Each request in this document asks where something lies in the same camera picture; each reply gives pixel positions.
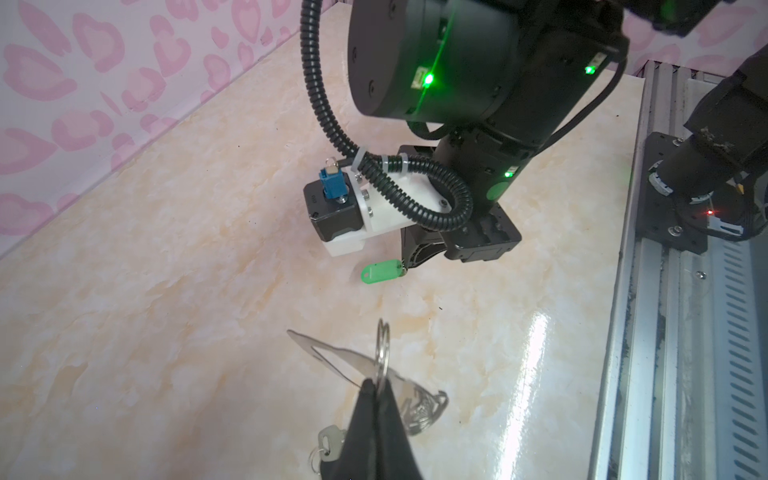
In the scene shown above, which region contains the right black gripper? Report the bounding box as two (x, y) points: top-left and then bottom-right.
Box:
(401, 203), (522, 270)

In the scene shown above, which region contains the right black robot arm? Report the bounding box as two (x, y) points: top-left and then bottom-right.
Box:
(348, 1), (767, 270)

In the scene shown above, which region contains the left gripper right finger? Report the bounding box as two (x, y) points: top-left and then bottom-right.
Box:
(376, 380), (423, 480)

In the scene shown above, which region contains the black headed key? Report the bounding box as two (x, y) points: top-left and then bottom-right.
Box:
(308, 425), (347, 478)

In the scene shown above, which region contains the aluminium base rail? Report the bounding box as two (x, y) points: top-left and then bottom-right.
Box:
(589, 61), (767, 479)

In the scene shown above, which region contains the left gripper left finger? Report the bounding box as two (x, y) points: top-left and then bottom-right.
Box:
(320, 379), (377, 480)

